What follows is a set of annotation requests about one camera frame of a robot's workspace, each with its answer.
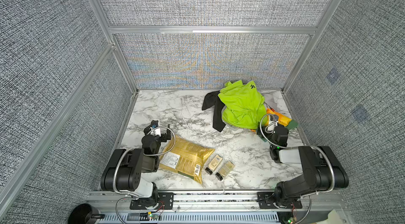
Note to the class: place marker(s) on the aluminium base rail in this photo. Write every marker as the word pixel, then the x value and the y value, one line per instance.
pixel 317 208

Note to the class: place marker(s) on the grey white cloth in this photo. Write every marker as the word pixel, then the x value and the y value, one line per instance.
pixel 272 100

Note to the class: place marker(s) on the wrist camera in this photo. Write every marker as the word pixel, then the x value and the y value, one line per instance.
pixel 153 128
pixel 272 124

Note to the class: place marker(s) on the small gold packet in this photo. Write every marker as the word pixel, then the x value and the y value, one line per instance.
pixel 224 170
pixel 212 166

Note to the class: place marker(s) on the white vented cable duct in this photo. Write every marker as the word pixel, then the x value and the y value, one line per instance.
pixel 195 218

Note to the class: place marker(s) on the small gold packet left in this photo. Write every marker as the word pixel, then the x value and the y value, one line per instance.
pixel 212 166

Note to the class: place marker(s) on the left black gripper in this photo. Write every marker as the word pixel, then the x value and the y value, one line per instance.
pixel 159 127

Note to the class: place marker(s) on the black cloth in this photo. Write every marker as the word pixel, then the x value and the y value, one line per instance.
pixel 212 100

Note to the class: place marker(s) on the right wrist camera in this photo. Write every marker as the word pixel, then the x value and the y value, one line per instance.
pixel 272 124

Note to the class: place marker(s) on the neon green shirt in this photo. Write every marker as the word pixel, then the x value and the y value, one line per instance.
pixel 244 105

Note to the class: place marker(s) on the small gold packet right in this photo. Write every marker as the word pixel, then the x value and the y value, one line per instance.
pixel 224 170

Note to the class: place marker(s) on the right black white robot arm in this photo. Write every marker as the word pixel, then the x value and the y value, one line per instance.
pixel 322 171

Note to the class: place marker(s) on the gold snack bag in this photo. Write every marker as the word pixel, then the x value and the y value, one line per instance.
pixel 186 158

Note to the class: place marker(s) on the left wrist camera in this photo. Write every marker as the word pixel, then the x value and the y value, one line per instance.
pixel 153 128

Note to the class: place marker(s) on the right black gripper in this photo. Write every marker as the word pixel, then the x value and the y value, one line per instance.
pixel 264 133

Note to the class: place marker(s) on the rainbow coloured cloth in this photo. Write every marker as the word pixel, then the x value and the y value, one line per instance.
pixel 289 123

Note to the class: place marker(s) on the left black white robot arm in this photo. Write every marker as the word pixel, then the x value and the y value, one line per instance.
pixel 123 173

